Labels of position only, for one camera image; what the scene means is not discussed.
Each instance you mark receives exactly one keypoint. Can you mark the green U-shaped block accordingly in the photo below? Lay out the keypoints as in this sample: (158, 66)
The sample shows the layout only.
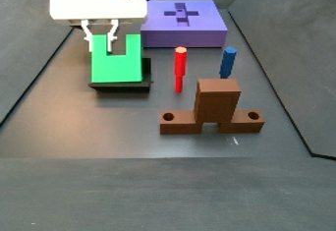
(116, 68)

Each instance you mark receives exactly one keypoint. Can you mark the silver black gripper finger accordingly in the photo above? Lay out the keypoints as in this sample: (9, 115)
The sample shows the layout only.
(88, 33)
(112, 33)

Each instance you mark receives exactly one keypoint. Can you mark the blue hexagonal peg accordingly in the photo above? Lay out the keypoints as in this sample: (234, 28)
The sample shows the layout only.
(226, 62)

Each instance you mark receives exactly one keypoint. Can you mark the brown bridge block with holes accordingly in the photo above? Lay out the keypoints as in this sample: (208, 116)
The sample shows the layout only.
(214, 107)

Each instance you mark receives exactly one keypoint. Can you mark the black angle fixture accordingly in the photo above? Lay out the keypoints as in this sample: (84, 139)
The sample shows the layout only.
(141, 86)

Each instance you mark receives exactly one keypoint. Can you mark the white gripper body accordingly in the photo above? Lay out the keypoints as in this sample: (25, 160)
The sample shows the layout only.
(73, 11)

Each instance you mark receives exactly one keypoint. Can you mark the red hexagonal peg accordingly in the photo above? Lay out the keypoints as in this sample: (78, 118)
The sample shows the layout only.
(180, 67)

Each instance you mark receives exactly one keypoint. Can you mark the purple board with cross slot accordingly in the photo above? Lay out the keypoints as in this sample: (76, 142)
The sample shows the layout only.
(185, 23)

